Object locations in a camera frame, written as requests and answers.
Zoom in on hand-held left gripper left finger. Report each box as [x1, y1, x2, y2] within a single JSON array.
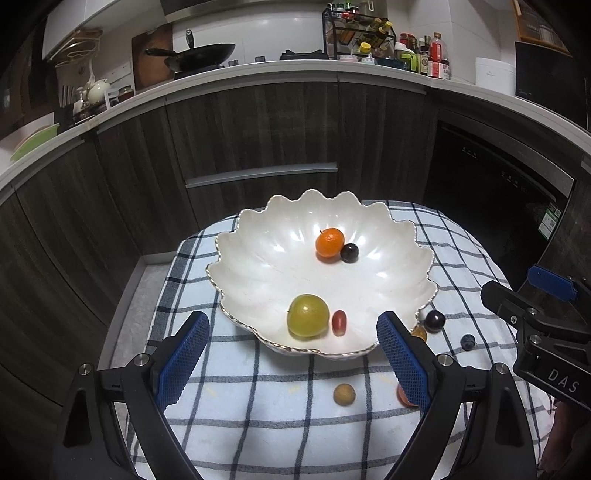
[[48, 310, 211, 480]]

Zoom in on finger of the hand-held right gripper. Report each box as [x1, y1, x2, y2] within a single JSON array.
[[527, 264, 591, 303], [480, 280, 591, 350]]

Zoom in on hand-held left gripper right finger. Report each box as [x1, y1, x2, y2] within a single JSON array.
[[376, 311, 541, 480]]

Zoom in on small orange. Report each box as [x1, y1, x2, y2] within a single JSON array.
[[396, 383, 419, 408], [315, 228, 345, 264]]

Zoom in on yellow-green apple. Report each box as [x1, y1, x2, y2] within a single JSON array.
[[287, 294, 331, 341]]

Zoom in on white scalloped bowl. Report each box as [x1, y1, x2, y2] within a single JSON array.
[[206, 188, 438, 358]]

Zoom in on person's right forearm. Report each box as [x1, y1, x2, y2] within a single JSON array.
[[540, 401, 591, 480]]

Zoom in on black built-in dishwasher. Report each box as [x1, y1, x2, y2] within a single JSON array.
[[422, 121, 575, 296]]

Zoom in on blue checked white cloth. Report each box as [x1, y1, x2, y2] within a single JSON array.
[[124, 199, 555, 480]]

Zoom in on black microwave oven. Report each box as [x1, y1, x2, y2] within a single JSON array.
[[515, 41, 587, 125]]

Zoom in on white round container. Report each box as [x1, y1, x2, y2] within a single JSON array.
[[475, 56, 516, 96]]

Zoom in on dark wood base cabinets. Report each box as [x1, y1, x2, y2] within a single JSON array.
[[0, 62, 591, 480]]

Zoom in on row of condiment bottles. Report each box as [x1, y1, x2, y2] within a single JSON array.
[[394, 32, 451, 80]]

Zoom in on wooden glass door cabinet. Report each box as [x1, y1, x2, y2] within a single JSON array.
[[512, 0, 573, 47]]

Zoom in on green plastic basin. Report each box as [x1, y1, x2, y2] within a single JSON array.
[[10, 124, 61, 162]]

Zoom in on black dish rack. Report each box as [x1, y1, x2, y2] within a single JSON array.
[[58, 99, 114, 130]]

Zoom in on white teapot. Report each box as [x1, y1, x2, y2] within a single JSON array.
[[87, 78, 112, 104]]

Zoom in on black gas stove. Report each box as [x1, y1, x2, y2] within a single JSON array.
[[173, 65, 232, 80]]

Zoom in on wooden cutting board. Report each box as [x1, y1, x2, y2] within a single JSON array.
[[131, 24, 175, 90]]

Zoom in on black wok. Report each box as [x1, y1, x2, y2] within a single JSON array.
[[144, 28, 236, 75]]

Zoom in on dark wood framed window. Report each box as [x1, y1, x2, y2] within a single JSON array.
[[0, 41, 47, 139]]

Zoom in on black range hood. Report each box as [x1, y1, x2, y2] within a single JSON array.
[[159, 0, 324, 24]]

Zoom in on black wire spice rack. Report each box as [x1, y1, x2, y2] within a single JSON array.
[[322, 2, 398, 63]]

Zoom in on gold wire rack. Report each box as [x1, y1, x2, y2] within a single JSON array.
[[54, 28, 103, 68]]

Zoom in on white wall cabinet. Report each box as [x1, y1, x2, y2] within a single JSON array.
[[41, 0, 167, 61]]

